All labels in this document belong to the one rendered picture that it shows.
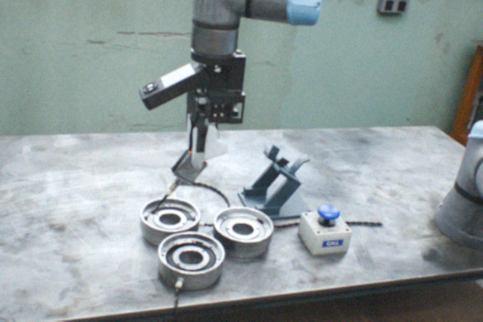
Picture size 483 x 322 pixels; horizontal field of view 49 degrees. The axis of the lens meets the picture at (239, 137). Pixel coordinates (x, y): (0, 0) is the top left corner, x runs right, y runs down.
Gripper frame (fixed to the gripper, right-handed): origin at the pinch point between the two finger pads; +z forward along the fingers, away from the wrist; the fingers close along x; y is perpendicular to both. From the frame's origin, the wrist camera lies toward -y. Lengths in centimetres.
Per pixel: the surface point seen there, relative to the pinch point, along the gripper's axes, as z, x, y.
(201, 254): 10.3, -12.6, -0.6
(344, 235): 9.4, -12.9, 25.1
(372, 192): 13.3, 5.6, 42.6
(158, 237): 10.5, -6.5, -6.7
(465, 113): 55, 136, 188
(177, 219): 11.2, -1.0, -2.2
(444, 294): 38, -3, 64
